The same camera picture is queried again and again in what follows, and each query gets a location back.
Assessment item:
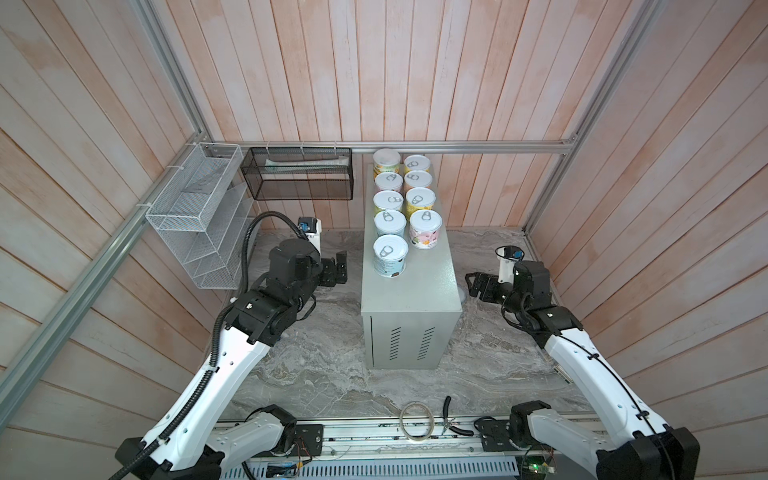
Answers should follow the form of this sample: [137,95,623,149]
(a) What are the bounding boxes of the grey metal cabinet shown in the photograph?
[361,165,462,370]

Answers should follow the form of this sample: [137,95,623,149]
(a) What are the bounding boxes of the black handled pliers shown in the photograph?
[442,395,475,437]

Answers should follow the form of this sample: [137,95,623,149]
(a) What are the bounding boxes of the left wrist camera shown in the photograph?
[298,217,322,252]

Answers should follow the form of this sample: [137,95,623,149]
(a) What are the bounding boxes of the clear tape roll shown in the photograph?
[398,401,436,442]

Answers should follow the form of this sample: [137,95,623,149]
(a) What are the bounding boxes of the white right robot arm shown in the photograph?
[465,260,701,479]

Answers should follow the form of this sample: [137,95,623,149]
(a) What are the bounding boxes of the floor can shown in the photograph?
[405,187,437,218]
[374,209,407,237]
[373,234,409,278]
[373,190,404,214]

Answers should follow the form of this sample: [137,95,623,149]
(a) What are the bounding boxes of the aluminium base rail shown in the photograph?
[197,413,649,480]

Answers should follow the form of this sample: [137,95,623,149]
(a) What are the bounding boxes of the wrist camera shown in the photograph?
[495,245,525,283]
[298,217,322,252]

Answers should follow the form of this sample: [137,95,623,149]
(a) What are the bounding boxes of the pink label can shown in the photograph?
[404,170,433,191]

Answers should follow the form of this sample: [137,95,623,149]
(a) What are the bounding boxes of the white lid can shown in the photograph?
[409,209,443,250]

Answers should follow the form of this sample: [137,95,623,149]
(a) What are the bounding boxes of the white wire mesh rack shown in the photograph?
[146,143,253,290]

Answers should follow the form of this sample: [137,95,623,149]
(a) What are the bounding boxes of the yellow label can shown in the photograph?
[403,154,431,173]

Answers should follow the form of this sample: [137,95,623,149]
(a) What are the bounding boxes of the tall yellow peach can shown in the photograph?
[372,148,402,176]

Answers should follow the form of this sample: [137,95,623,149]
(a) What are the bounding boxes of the black mesh wall basket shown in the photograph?
[240,146,355,201]

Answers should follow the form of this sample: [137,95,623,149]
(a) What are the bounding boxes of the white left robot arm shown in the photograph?
[113,238,348,479]

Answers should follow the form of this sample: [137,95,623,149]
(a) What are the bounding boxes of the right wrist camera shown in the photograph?
[495,245,525,283]

